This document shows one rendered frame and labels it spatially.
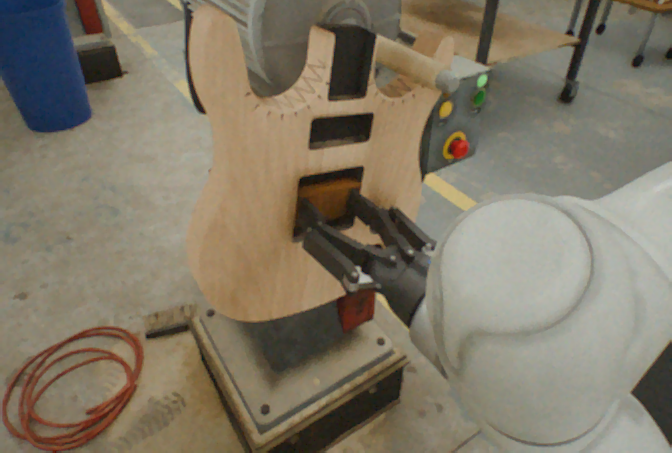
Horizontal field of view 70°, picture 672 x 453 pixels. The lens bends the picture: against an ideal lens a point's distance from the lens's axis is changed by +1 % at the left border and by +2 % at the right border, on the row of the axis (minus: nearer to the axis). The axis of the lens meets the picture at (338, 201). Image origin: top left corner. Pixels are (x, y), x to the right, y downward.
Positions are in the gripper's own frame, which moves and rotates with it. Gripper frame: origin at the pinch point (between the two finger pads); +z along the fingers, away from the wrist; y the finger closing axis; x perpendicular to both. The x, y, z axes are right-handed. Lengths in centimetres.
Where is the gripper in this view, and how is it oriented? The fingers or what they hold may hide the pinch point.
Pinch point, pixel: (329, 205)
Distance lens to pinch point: 61.8
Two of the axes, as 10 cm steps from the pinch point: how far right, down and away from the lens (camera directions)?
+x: 1.4, -8.5, -5.1
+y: 8.2, -1.9, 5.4
